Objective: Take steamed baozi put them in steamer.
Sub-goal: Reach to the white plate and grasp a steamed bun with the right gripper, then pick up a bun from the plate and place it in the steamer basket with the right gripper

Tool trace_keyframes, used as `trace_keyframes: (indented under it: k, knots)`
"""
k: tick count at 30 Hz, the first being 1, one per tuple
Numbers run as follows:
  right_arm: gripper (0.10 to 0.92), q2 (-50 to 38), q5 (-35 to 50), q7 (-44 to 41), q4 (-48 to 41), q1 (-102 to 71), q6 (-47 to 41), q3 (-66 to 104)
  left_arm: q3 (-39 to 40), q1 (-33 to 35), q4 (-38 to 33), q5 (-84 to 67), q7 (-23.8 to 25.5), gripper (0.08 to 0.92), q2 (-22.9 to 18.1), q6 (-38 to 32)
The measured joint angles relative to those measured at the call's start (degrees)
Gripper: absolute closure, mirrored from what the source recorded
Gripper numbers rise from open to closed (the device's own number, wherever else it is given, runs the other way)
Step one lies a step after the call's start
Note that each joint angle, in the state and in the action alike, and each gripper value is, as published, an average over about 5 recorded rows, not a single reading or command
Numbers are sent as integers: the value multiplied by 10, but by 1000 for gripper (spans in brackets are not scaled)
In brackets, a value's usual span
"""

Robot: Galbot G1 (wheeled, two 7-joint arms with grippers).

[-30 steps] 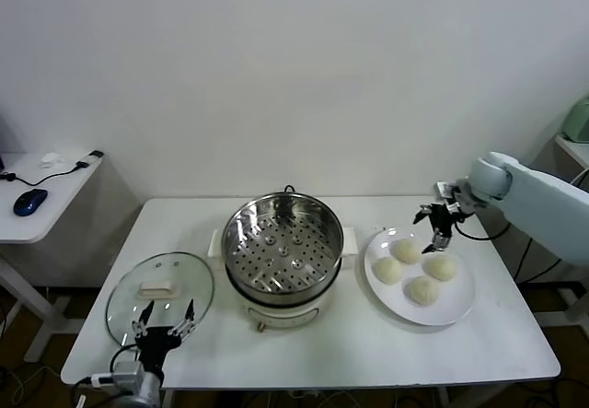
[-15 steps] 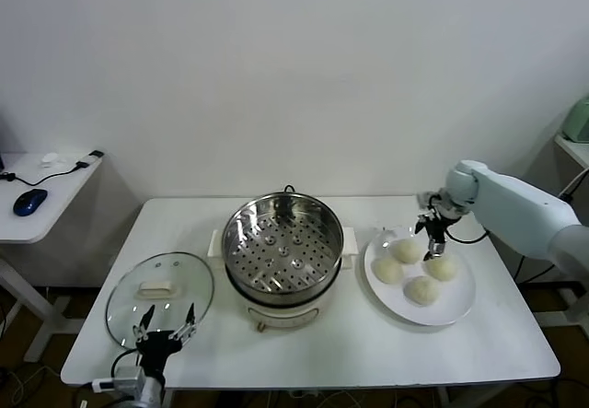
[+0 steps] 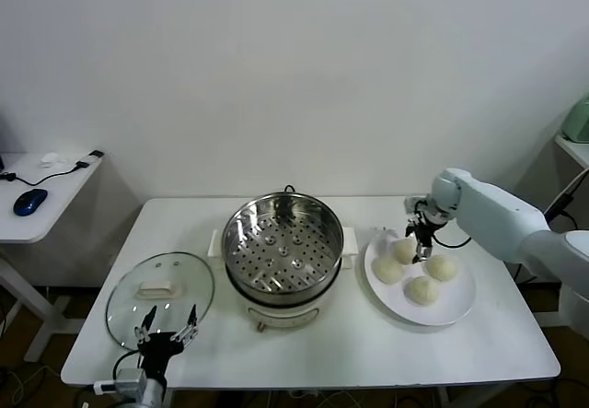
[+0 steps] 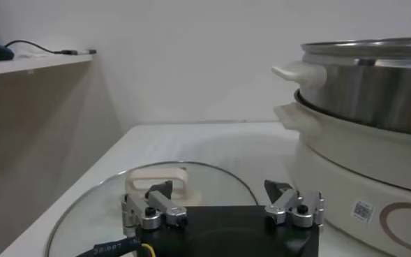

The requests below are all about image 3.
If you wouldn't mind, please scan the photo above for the glass lid with cream handle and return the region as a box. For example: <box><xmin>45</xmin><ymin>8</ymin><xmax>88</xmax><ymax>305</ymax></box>
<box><xmin>104</xmin><ymin>251</ymin><xmax>216</xmax><ymax>353</ymax></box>

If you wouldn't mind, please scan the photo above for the white round plate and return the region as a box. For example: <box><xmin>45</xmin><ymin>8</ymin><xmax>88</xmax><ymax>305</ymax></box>
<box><xmin>363</xmin><ymin>226</ymin><xmax>476</xmax><ymax>327</ymax></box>

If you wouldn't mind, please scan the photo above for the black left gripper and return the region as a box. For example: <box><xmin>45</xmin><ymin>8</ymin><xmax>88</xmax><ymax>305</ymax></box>
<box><xmin>133</xmin><ymin>305</ymin><xmax>200</xmax><ymax>377</ymax></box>

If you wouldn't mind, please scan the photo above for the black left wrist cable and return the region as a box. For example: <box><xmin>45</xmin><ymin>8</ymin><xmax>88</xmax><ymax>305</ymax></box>
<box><xmin>112</xmin><ymin>350</ymin><xmax>142</xmax><ymax>381</ymax></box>

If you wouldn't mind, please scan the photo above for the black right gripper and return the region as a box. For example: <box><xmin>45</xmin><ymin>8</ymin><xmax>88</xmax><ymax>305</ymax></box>
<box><xmin>404</xmin><ymin>211</ymin><xmax>447</xmax><ymax>265</ymax></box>

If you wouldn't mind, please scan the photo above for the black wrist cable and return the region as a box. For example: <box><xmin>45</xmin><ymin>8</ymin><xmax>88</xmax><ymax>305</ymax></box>
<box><xmin>432</xmin><ymin>235</ymin><xmax>473</xmax><ymax>249</ymax></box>
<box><xmin>112</xmin><ymin>350</ymin><xmax>142</xmax><ymax>381</ymax></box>

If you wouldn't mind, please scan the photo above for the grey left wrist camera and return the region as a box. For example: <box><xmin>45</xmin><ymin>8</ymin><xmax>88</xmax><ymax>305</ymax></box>
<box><xmin>94</xmin><ymin>368</ymin><xmax>146</xmax><ymax>395</ymax></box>

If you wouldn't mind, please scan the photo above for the stainless steel steamer basket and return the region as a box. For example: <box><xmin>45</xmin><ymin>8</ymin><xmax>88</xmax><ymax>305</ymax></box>
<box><xmin>209</xmin><ymin>192</ymin><xmax>359</xmax><ymax>301</ymax></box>

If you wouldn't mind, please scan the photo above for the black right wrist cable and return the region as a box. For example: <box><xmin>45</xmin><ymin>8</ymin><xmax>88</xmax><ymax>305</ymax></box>
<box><xmin>432</xmin><ymin>235</ymin><xmax>473</xmax><ymax>249</ymax></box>

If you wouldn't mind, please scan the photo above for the white floor cable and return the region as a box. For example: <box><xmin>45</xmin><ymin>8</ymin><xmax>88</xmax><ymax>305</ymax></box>
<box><xmin>11</xmin><ymin>365</ymin><xmax>52</xmax><ymax>404</ymax></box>

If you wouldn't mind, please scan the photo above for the white adapter with black plugs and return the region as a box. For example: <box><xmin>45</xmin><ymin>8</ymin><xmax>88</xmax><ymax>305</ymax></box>
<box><xmin>75</xmin><ymin>149</ymin><xmax>105</xmax><ymax>169</ymax></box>

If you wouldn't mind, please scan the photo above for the white side desk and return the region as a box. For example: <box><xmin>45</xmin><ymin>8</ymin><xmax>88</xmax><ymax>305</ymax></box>
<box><xmin>0</xmin><ymin>152</ymin><xmax>105</xmax><ymax>363</ymax></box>

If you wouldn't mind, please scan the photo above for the white shelf table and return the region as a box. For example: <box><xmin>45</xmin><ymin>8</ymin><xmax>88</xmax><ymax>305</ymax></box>
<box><xmin>554</xmin><ymin>134</ymin><xmax>589</xmax><ymax>169</ymax></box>

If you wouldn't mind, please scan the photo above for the pale green appliance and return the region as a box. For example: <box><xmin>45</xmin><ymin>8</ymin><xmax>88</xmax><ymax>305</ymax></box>
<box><xmin>561</xmin><ymin>94</ymin><xmax>589</xmax><ymax>145</ymax></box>

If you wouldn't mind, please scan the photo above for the white steamed baozi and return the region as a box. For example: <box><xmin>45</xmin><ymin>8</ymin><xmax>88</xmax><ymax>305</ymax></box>
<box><xmin>403</xmin><ymin>275</ymin><xmax>440</xmax><ymax>308</ymax></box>
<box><xmin>371</xmin><ymin>255</ymin><xmax>405</xmax><ymax>286</ymax></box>
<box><xmin>423</xmin><ymin>254</ymin><xmax>460</xmax><ymax>283</ymax></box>
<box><xmin>389</xmin><ymin>238</ymin><xmax>418</xmax><ymax>265</ymax></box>

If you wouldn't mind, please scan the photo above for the blue computer mouse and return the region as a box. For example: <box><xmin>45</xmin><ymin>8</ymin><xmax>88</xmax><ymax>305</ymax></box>
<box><xmin>12</xmin><ymin>188</ymin><xmax>49</xmax><ymax>218</ymax></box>

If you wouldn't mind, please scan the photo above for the thin white hanging cable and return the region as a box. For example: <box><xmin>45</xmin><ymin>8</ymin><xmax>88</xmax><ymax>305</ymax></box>
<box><xmin>542</xmin><ymin>168</ymin><xmax>584</xmax><ymax>216</ymax></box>

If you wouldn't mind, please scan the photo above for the black desk cable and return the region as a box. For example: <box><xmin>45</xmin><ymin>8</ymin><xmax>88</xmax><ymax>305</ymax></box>
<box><xmin>0</xmin><ymin>162</ymin><xmax>87</xmax><ymax>187</ymax></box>

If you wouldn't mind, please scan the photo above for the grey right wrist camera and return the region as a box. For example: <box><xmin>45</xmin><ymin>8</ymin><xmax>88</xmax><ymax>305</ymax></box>
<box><xmin>403</xmin><ymin>197</ymin><xmax>432</xmax><ymax>216</ymax></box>

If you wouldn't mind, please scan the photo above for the white crumpled tissue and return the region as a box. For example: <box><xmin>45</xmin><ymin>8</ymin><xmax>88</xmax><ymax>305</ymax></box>
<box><xmin>39</xmin><ymin>152</ymin><xmax>69</xmax><ymax>169</ymax></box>

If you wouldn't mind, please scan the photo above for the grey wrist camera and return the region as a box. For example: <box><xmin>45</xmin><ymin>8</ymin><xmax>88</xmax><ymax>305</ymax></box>
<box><xmin>403</xmin><ymin>197</ymin><xmax>432</xmax><ymax>216</ymax></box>
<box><xmin>94</xmin><ymin>368</ymin><xmax>146</xmax><ymax>395</ymax></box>

